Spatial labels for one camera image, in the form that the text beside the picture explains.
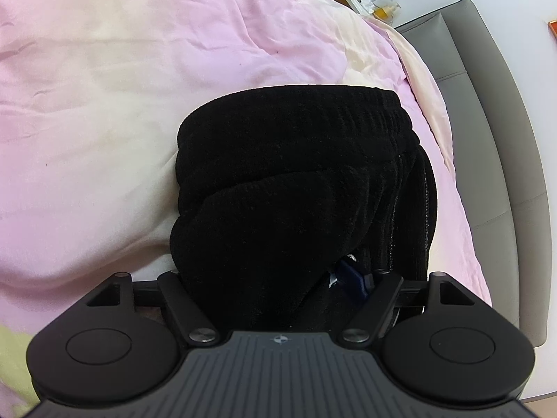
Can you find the grey upholstered headboard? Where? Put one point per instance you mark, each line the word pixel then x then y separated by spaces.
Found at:
pixel 487 148

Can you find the yellow-green cloth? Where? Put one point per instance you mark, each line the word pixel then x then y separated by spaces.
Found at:
pixel 15 365

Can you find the pink duvet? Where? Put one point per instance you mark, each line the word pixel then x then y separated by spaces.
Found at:
pixel 130 109

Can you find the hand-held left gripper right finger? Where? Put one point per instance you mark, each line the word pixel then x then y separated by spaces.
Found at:
pixel 351 279

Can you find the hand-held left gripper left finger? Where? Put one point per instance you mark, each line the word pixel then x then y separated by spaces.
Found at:
pixel 175 292

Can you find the yellow bottle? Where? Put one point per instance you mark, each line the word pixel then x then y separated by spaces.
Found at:
pixel 386 11

